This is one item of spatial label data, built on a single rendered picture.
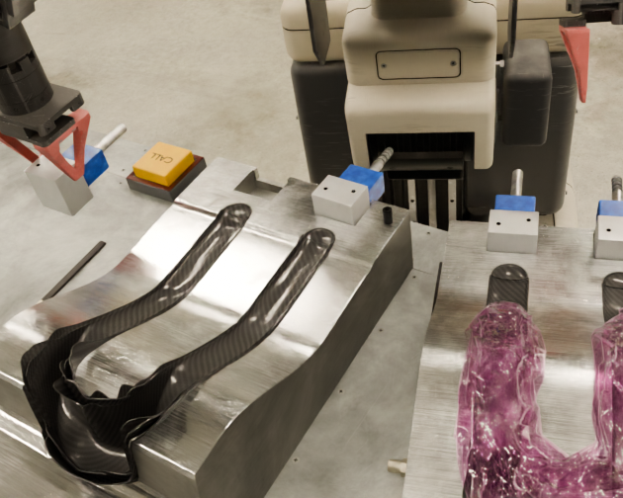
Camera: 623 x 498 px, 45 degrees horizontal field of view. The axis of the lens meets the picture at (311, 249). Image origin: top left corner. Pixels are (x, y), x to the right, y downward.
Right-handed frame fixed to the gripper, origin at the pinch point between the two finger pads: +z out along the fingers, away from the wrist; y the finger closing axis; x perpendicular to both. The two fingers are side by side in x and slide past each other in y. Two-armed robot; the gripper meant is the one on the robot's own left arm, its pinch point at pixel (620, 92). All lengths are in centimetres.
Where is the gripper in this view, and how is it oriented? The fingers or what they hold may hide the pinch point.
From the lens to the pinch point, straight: 81.4
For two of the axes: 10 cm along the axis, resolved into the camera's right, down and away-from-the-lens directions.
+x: 1.8, -3.4, 9.2
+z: 0.7, 9.4, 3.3
